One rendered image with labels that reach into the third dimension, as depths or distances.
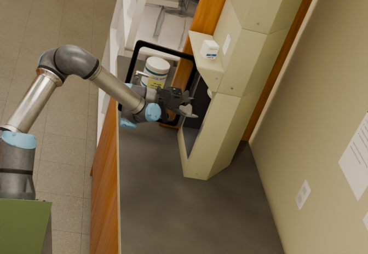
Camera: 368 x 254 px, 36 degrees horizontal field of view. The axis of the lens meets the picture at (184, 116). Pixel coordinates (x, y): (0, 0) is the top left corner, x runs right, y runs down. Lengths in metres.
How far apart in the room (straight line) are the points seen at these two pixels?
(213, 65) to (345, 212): 0.76
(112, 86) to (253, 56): 0.57
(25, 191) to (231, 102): 0.92
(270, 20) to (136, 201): 0.91
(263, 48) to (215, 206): 0.73
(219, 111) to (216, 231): 0.50
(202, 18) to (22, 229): 1.22
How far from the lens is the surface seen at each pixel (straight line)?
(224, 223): 2.45
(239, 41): 2.22
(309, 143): 2.44
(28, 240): 2.01
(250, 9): 2.17
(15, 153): 1.98
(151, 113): 2.30
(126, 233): 2.25
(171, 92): 2.47
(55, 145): 4.06
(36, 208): 1.90
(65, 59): 2.17
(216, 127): 2.43
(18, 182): 1.98
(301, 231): 2.41
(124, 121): 2.42
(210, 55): 2.33
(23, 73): 4.76
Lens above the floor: 2.53
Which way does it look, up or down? 32 degrees down
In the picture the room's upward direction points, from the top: 20 degrees clockwise
